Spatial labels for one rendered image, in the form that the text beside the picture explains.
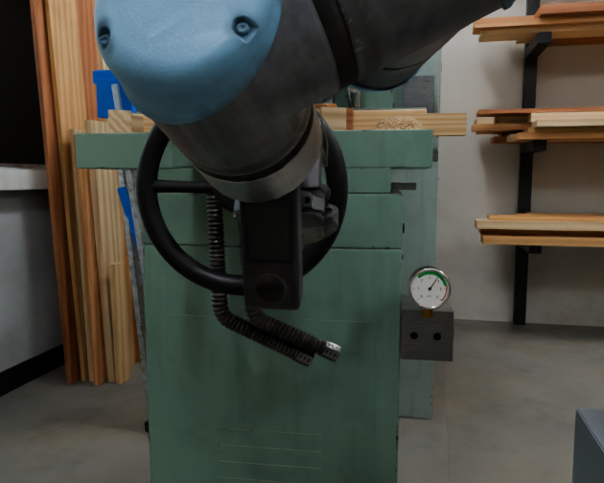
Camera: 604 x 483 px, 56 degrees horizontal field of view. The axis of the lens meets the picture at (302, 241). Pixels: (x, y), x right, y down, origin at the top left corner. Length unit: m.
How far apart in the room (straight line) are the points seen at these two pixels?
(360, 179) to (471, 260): 2.52
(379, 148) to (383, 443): 0.49
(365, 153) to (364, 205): 0.08
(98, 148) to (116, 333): 1.44
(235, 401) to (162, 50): 0.82
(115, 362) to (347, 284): 1.63
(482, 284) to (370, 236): 2.54
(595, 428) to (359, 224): 0.44
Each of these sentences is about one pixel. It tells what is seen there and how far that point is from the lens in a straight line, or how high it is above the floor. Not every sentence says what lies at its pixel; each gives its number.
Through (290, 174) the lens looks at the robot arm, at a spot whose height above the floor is 0.83.
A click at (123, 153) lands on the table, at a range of 1.02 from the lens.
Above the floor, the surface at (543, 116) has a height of 1.11.
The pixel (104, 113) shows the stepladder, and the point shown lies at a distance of 1.94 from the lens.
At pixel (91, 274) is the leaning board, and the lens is 2.38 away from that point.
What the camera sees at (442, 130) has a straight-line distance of 1.08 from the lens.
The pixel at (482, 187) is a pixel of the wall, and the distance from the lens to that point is 3.38.
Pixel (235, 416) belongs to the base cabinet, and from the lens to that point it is 1.04.
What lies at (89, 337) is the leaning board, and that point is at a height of 0.18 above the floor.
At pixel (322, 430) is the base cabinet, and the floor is 0.40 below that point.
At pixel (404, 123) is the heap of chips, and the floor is 0.91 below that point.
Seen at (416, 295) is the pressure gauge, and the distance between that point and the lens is 0.88.
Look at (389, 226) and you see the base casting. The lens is 0.92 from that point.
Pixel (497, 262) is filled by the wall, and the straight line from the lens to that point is 3.43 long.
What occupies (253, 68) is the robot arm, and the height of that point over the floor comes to 0.87.
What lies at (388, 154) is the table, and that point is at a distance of 0.92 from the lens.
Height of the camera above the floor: 0.83
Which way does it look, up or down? 7 degrees down
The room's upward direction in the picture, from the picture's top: straight up
